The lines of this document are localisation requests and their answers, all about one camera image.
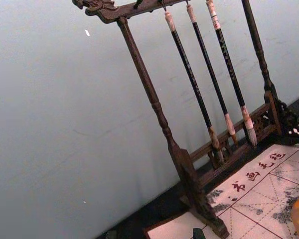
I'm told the dark wooden brush rack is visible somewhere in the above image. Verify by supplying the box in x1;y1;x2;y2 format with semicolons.
72;0;299;239

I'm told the black brush with frayed tip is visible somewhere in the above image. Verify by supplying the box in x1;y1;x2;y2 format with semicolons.
164;10;225;164

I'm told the black brush with brown tip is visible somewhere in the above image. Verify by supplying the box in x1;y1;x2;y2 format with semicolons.
185;3;239;146

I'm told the black table cloth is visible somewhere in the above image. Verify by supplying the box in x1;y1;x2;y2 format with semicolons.
92;91;299;239

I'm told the black brush with white label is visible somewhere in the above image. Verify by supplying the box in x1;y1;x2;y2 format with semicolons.
205;0;258;148

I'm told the small dark green object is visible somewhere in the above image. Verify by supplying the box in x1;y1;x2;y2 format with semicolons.
192;227;207;239

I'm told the white felt mat, red grid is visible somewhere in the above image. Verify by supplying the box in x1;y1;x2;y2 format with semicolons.
143;143;299;239

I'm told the plain pale wall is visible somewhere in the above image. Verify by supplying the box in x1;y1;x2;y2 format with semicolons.
0;0;299;239

